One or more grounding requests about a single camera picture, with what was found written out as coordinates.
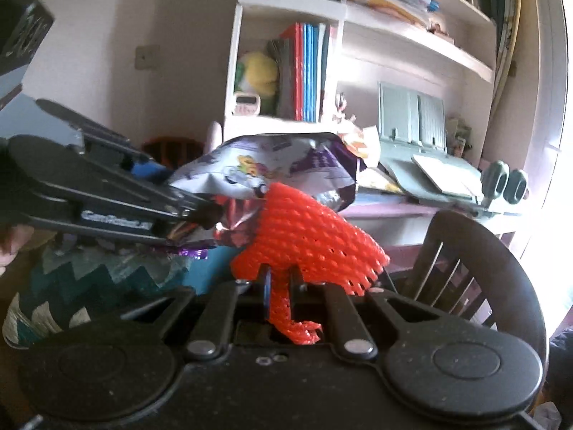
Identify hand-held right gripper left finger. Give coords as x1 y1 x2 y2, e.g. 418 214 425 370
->
114 266 271 361

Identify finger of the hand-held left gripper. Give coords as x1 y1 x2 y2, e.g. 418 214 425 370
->
36 99 173 184
9 137 225 247

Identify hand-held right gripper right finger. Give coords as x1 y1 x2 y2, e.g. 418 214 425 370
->
289 266 448 361

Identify orange mesh net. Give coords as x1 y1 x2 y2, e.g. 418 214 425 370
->
230 182 390 345

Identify purple print foil wrapper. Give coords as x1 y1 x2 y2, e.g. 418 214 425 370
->
165 132 361 261

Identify person's left hand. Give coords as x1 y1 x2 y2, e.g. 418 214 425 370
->
0 226 34 276

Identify brown wooden rack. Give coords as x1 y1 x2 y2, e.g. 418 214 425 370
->
142 137 204 162

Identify teal white zigzag quilt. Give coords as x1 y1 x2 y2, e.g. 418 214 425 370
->
2 237 216 350

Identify white timer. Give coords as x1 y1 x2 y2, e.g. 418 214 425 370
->
233 91 263 117

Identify pink desk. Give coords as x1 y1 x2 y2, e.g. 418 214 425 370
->
206 121 524 278

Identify colourful picture book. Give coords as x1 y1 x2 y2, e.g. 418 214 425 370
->
358 168 406 195

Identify yellow plush toy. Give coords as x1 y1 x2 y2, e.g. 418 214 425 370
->
235 51 280 99

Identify orange white carton box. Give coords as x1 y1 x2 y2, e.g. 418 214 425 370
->
336 121 381 171

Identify grey magazines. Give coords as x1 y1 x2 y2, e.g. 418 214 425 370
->
266 38 298 119

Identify row of books on shelf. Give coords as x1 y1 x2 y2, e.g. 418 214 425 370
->
280 22 306 121

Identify white notebook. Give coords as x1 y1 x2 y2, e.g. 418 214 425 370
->
412 154 480 198

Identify blue book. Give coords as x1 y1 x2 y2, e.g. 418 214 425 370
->
303 22 316 121

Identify brown wooden chair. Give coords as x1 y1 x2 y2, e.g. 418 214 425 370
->
380 210 549 363

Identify grey book stand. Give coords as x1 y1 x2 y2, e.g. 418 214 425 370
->
378 81 448 153

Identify small decorative cards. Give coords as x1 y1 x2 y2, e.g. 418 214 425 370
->
448 116 473 157

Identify white bookshelf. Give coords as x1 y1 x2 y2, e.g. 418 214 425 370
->
224 0 497 126

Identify tall leaning boards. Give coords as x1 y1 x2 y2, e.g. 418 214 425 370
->
488 0 524 121

